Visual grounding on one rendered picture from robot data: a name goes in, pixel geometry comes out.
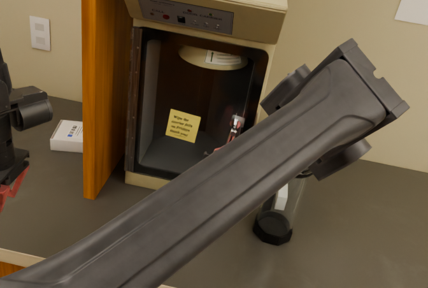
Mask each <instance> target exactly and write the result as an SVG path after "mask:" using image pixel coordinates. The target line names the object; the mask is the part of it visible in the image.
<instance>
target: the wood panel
mask: <svg viewBox="0 0 428 288"><path fill-rule="evenodd" d="M131 27H133V18H132V17H131V16H130V14H129V12H128V9H127V6H126V4H125V1H124V0H82V112H83V197H84V198H87V199H93V200H95V198H96V197H97V195H98V194H99V192H100V190H101V189H102V187H103V185H104V184H105V182H106V181H107V179H108V178H109V176H110V175H111V173H112V171H113V170H114V168H115V166H116V165H117V164H118V162H119V160H120V159H121V157H122V156H123V154H124V152H125V134H126V120H127V95H128V82H129V56H130V44H131Z"/></svg>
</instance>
